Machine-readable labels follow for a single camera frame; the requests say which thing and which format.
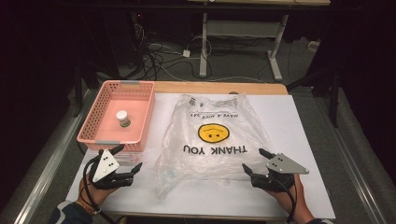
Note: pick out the person's right hand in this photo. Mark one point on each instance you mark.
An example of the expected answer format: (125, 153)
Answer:
(297, 199)

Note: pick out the clear plastic bag, smiley print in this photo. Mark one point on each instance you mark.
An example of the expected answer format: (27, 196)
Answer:
(211, 146)

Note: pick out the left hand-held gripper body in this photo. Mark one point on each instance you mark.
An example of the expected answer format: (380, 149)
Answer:
(104, 166)

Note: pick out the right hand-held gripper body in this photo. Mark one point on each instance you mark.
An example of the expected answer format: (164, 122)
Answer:
(285, 166)

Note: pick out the white power adapter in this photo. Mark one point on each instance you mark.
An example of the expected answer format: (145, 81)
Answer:
(186, 53)

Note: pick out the pink plastic basket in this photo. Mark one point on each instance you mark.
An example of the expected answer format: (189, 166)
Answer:
(106, 130)

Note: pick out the person's left hand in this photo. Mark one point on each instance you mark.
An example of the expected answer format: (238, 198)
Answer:
(91, 194)

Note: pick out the white metal desk frame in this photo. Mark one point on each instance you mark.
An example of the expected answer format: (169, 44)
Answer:
(243, 29)

